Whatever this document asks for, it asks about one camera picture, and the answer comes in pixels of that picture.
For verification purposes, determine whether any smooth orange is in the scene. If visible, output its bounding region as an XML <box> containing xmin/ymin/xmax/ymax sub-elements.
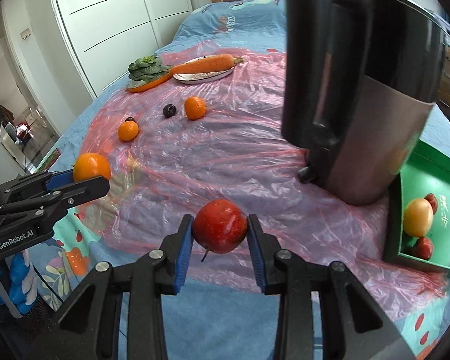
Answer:
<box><xmin>73</xmin><ymin>153</ymin><xmax>111</xmax><ymax>182</ymax></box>

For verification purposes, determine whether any orange mandarin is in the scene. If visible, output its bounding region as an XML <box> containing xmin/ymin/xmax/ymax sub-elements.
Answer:
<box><xmin>184</xmin><ymin>96</ymin><xmax>206</xmax><ymax>120</ymax></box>
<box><xmin>118</xmin><ymin>120</ymin><xmax>140</xmax><ymax>142</ymax></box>

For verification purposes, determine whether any red apple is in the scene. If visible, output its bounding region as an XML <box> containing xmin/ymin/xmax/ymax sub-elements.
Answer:
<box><xmin>411</xmin><ymin>236</ymin><xmax>434</xmax><ymax>260</ymax></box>
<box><xmin>424</xmin><ymin>193</ymin><xmax>439</xmax><ymax>214</ymax></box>
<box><xmin>193</xmin><ymin>199</ymin><xmax>247</xmax><ymax>254</ymax></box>

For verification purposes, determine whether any yellow grapefruit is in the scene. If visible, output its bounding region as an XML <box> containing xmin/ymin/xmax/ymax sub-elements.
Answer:
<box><xmin>403</xmin><ymin>198</ymin><xmax>433</xmax><ymax>238</ymax></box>

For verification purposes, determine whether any orange top mandarin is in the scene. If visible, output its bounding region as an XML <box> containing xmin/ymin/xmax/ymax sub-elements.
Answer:
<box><xmin>184</xmin><ymin>96</ymin><xmax>206</xmax><ymax>120</ymax></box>

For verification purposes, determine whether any left gloved hand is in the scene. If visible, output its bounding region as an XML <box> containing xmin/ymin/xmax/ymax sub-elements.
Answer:
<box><xmin>0</xmin><ymin>250</ymin><xmax>37</xmax><ymax>315</ymax></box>

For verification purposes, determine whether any orange oval dish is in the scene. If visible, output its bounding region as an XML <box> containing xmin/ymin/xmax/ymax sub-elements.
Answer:
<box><xmin>127</xmin><ymin>72</ymin><xmax>173</xmax><ymax>93</ymax></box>

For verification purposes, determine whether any green bok choy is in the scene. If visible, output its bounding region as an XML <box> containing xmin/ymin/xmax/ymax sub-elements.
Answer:
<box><xmin>128</xmin><ymin>55</ymin><xmax>171</xmax><ymax>84</ymax></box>

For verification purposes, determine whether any pink plastic sheet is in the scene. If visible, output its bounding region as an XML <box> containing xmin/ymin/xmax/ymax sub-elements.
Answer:
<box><xmin>78</xmin><ymin>49</ymin><xmax>449</xmax><ymax>320</ymax></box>

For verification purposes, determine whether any green metal tray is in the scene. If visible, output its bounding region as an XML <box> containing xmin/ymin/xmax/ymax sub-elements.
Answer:
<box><xmin>383</xmin><ymin>141</ymin><xmax>450</xmax><ymax>276</ymax></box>

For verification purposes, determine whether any white wardrobe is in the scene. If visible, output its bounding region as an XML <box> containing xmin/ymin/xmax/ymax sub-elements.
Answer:
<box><xmin>55</xmin><ymin>0</ymin><xmax>192</xmax><ymax>96</ymax></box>

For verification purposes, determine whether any white patterned plate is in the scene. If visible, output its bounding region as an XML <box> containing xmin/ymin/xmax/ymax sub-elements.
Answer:
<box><xmin>173</xmin><ymin>56</ymin><xmax>234</xmax><ymax>83</ymax></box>

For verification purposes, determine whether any large orange carrot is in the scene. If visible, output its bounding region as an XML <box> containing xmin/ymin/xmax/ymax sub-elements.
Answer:
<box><xmin>170</xmin><ymin>54</ymin><xmax>244</xmax><ymax>75</ymax></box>

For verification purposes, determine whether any black steel electric kettle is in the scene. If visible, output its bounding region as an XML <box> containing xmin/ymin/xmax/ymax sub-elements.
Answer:
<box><xmin>281</xmin><ymin>0</ymin><xmax>445</xmax><ymax>206</ymax></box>

